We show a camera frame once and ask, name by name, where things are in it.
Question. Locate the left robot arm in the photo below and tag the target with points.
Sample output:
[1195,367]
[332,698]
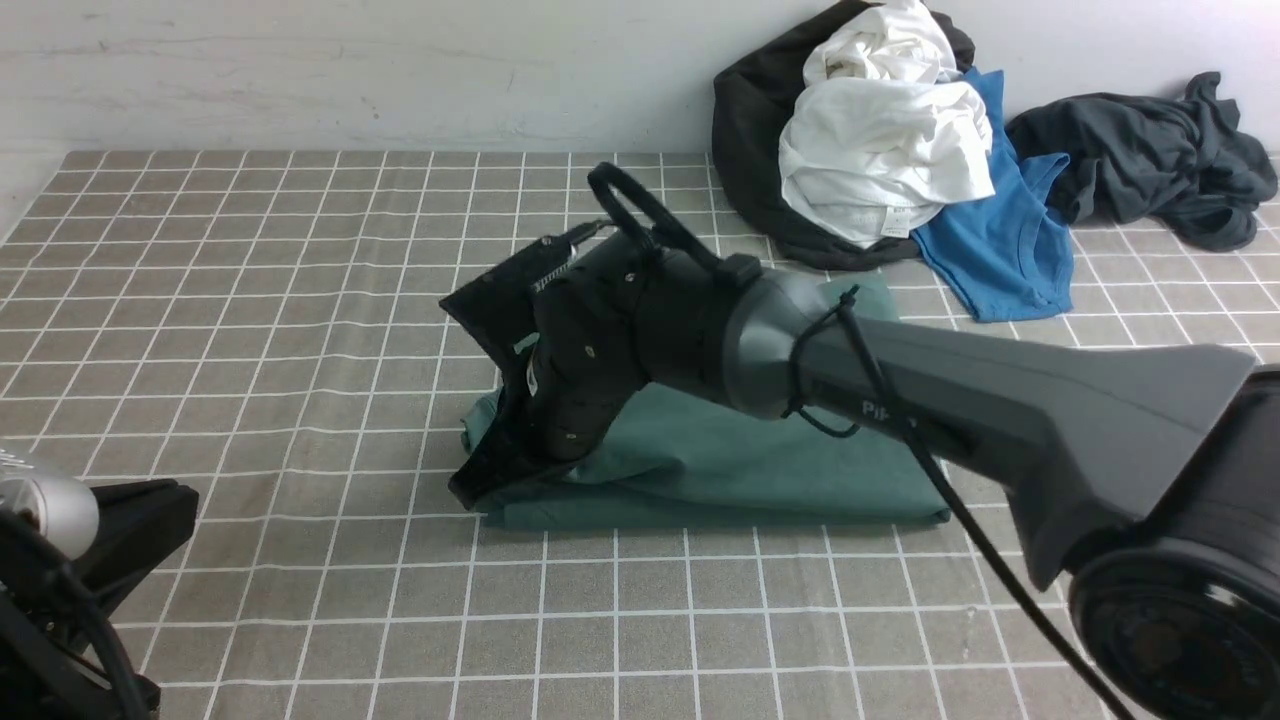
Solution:
[62,658]

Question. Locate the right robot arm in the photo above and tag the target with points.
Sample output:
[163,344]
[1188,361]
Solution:
[1149,474]

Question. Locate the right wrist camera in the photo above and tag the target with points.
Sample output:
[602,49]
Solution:
[530,268]

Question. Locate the white crumpled shirt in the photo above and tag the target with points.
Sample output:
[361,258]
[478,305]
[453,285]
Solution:
[886,133]

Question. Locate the black garment under pile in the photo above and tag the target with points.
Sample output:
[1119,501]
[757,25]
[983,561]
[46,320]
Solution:
[753,100]

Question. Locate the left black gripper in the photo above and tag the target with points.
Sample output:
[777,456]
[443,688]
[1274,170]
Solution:
[141,524]

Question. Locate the dark grey crumpled garment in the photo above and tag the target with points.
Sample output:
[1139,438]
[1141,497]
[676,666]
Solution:
[1183,161]

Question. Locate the blue shirt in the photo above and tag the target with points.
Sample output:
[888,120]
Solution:
[1008,257]

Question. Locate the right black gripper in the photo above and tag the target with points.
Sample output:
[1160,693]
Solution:
[572,354]

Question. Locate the green long-sleeve top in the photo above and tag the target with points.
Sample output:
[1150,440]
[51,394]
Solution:
[672,460]

